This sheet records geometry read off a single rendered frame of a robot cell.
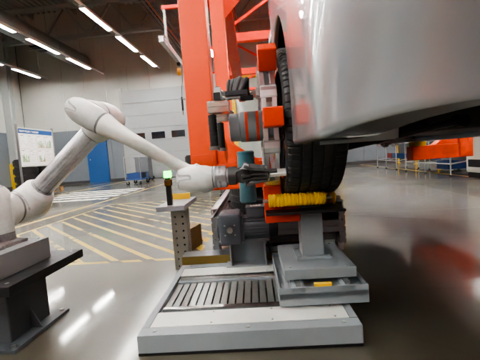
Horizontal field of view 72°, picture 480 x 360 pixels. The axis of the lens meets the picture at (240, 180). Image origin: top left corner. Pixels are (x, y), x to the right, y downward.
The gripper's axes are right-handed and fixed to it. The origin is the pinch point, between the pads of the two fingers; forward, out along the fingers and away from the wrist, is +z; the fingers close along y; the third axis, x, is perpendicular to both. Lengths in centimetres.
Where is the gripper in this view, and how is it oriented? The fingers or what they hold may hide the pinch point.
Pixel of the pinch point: (277, 172)
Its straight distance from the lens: 136.2
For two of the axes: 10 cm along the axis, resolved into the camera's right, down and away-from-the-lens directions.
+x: -0.2, -7.6, 6.5
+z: 10.0, -0.7, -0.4
